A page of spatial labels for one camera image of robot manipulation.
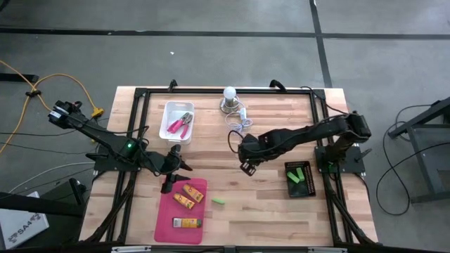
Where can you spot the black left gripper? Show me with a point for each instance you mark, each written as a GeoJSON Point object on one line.
{"type": "Point", "coordinates": [168, 162]}

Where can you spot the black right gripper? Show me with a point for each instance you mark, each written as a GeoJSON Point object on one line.
{"type": "Point", "coordinates": [253, 149]}

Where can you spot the green Ticonderoga eraser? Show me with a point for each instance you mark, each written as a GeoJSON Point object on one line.
{"type": "Point", "coordinates": [292, 177]}
{"type": "Point", "coordinates": [300, 174]}
{"type": "Point", "coordinates": [218, 201]}

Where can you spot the pink plastic tray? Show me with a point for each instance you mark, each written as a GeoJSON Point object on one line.
{"type": "Point", "coordinates": [168, 228]}

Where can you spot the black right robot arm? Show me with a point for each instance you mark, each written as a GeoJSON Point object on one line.
{"type": "Point", "coordinates": [309, 131]}

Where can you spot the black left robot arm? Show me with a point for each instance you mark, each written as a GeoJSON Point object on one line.
{"type": "Point", "coordinates": [95, 130]}

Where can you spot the black mesh basket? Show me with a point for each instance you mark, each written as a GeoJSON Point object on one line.
{"type": "Point", "coordinates": [306, 188]}

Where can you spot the white plastic bin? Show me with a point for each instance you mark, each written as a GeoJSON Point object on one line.
{"type": "Point", "coordinates": [168, 113]}

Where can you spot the metal lamp base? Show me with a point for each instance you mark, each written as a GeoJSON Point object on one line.
{"type": "Point", "coordinates": [229, 105]}

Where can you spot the white light bulb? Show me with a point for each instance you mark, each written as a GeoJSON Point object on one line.
{"type": "Point", "coordinates": [229, 92]}

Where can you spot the black stand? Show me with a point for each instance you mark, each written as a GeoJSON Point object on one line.
{"type": "Point", "coordinates": [42, 207]}

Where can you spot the white printed box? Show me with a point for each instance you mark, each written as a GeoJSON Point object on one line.
{"type": "Point", "coordinates": [21, 225]}

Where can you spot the black floor bar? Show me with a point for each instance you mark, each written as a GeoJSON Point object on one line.
{"type": "Point", "coordinates": [17, 77]}

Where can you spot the black aluminium table frame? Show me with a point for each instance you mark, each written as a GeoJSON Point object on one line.
{"type": "Point", "coordinates": [211, 91]}

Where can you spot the black frame clip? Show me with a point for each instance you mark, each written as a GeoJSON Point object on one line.
{"type": "Point", "coordinates": [172, 84]}
{"type": "Point", "coordinates": [276, 84]}

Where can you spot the silver bracket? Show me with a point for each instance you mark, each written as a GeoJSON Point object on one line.
{"type": "Point", "coordinates": [327, 249]}
{"type": "Point", "coordinates": [130, 249]}

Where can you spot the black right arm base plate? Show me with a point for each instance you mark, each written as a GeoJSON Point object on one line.
{"type": "Point", "coordinates": [351, 165]}

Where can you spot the dark metal table frame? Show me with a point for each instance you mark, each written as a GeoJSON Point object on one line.
{"type": "Point", "coordinates": [423, 165]}

